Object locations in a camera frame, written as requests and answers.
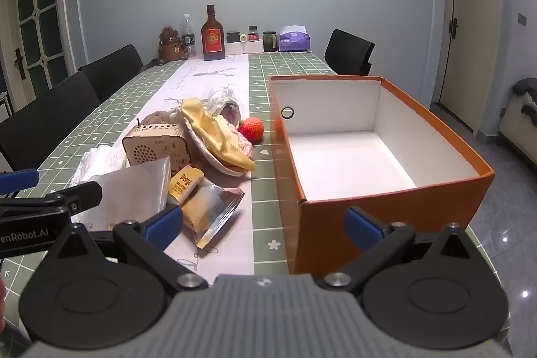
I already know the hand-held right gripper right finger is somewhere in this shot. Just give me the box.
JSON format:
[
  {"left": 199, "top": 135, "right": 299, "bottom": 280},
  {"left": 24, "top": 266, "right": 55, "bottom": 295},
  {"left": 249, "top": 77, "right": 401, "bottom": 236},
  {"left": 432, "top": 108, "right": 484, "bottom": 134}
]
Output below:
[{"left": 323, "top": 206, "right": 483, "bottom": 294}]

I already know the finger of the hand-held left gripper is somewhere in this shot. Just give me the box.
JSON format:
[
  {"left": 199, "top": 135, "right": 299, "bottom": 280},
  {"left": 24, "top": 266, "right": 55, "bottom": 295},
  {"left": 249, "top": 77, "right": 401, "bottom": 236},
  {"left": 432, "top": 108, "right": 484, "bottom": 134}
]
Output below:
[
  {"left": 0, "top": 181, "right": 103, "bottom": 221},
  {"left": 0, "top": 168, "right": 39, "bottom": 195}
]

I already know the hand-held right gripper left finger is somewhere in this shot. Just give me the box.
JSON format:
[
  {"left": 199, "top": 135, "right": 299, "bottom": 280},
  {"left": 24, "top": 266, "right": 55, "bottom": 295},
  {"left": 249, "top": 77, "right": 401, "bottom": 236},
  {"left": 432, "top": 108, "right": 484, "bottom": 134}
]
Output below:
[{"left": 46, "top": 205, "right": 208, "bottom": 292}]

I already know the orange cardboard box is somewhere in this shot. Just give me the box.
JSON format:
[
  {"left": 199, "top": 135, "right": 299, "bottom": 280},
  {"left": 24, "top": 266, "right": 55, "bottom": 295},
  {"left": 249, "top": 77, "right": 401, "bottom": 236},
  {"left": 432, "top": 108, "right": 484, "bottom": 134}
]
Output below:
[{"left": 267, "top": 75, "right": 496, "bottom": 279}]

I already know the white padded cloth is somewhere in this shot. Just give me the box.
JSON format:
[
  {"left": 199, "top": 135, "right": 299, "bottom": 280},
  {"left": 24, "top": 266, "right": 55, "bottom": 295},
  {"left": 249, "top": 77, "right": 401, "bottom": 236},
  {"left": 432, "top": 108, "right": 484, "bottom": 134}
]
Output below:
[{"left": 185, "top": 119, "right": 252, "bottom": 176}]

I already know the pink white crochet pouch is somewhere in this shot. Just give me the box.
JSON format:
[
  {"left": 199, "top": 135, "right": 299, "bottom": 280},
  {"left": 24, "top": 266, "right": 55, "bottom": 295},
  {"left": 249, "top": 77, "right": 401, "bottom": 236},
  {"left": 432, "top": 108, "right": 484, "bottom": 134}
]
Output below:
[{"left": 235, "top": 132, "right": 255, "bottom": 158}]

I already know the white plastic bag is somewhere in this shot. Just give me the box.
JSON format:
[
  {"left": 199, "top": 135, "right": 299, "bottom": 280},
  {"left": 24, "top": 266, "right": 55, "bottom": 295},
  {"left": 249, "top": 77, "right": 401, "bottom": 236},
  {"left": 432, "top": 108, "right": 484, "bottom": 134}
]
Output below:
[
  {"left": 69, "top": 144, "right": 131, "bottom": 188},
  {"left": 86, "top": 157, "right": 173, "bottom": 229}
]

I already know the yellow snack packet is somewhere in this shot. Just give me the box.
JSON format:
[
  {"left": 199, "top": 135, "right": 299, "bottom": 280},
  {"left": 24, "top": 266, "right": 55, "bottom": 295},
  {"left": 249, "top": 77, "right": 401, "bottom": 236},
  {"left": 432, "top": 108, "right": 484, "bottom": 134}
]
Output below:
[{"left": 168, "top": 164, "right": 205, "bottom": 204}]

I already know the clear silver snack packet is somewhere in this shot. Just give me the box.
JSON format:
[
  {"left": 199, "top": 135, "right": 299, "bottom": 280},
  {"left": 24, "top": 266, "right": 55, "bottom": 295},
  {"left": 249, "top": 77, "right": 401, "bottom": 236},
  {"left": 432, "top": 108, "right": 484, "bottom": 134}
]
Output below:
[{"left": 181, "top": 177, "right": 245, "bottom": 250}]

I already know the black chair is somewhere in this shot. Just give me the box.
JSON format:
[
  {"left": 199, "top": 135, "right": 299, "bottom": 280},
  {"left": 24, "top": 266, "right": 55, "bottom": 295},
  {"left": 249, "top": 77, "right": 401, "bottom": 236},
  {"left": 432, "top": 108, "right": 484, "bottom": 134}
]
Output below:
[
  {"left": 0, "top": 72, "right": 101, "bottom": 174},
  {"left": 79, "top": 44, "right": 144, "bottom": 103},
  {"left": 324, "top": 29, "right": 375, "bottom": 76}
]

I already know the wooden radio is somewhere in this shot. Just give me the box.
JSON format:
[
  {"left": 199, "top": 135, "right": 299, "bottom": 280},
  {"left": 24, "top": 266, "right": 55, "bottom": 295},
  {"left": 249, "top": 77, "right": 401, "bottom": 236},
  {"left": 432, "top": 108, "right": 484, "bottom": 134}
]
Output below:
[{"left": 123, "top": 117, "right": 198, "bottom": 175}]

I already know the yellow cloth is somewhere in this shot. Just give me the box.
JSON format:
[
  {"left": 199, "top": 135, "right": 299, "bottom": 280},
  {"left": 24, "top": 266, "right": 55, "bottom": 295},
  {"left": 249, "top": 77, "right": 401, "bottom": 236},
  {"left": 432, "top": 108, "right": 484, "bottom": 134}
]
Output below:
[{"left": 181, "top": 98, "right": 257, "bottom": 172}]

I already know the brown knitted item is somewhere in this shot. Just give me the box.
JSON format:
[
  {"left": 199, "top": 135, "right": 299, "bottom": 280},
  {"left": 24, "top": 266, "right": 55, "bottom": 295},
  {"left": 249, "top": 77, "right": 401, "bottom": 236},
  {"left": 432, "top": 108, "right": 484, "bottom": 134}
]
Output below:
[{"left": 140, "top": 110, "right": 185, "bottom": 129}]

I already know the red orange crochet strawberry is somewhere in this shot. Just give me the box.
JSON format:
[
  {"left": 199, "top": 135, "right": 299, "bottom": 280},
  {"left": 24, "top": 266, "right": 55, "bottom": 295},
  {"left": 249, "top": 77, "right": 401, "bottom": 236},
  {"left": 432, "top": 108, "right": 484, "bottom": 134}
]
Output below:
[{"left": 238, "top": 117, "right": 265, "bottom": 143}]

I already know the wrapped purple rose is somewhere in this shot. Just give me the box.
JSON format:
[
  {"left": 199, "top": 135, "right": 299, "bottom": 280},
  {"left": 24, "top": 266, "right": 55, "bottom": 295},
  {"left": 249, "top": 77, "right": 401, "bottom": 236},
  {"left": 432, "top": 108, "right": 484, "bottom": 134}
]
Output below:
[{"left": 203, "top": 86, "right": 246, "bottom": 130}]

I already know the brown bear figurine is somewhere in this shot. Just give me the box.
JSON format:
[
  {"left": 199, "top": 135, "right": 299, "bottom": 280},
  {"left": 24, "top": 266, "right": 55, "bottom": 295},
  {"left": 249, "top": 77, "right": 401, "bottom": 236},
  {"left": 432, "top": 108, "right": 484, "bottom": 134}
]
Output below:
[{"left": 158, "top": 27, "right": 187, "bottom": 62}]

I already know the white glass pane door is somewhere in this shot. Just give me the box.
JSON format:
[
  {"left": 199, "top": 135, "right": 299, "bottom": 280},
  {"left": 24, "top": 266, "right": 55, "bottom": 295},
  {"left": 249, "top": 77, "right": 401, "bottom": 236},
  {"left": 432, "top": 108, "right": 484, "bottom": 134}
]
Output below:
[{"left": 0, "top": 0, "right": 71, "bottom": 99}]

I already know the green checkered tablecloth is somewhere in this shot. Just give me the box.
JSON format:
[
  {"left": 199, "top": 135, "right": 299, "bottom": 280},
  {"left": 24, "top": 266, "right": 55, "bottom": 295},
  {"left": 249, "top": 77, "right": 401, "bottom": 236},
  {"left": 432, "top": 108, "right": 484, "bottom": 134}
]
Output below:
[{"left": 0, "top": 50, "right": 513, "bottom": 342}]

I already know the clear water bottle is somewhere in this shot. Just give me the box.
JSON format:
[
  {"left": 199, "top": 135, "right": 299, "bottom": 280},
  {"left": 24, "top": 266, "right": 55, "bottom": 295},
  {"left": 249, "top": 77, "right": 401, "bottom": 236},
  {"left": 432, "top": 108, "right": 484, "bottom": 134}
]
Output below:
[{"left": 181, "top": 13, "right": 197, "bottom": 57}]

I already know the cream sofa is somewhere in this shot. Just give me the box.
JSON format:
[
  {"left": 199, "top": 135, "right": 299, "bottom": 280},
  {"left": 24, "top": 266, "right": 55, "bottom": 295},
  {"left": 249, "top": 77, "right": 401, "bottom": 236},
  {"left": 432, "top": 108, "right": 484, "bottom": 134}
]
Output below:
[{"left": 499, "top": 77, "right": 537, "bottom": 162}]

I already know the brown liquor bottle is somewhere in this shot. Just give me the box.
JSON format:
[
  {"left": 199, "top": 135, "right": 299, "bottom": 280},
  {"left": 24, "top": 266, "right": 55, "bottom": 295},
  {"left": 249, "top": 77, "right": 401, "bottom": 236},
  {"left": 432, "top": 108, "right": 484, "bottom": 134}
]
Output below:
[{"left": 201, "top": 4, "right": 226, "bottom": 61}]

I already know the purple tissue pack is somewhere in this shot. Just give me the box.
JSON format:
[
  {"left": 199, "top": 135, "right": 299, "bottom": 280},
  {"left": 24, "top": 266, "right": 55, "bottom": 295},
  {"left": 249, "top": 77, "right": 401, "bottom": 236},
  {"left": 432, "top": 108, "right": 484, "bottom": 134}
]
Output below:
[{"left": 279, "top": 24, "right": 311, "bottom": 52}]

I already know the white box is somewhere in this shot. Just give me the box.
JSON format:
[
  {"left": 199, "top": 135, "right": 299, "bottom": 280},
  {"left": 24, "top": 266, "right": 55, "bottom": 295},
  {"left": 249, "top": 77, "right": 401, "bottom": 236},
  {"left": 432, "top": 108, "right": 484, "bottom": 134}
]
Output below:
[{"left": 225, "top": 41, "right": 265, "bottom": 55}]

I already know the cream door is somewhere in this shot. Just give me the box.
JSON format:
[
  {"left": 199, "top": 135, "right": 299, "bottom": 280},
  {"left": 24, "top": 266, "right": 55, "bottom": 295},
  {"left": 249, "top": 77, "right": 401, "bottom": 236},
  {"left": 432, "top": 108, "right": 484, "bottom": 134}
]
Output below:
[{"left": 432, "top": 0, "right": 504, "bottom": 132}]

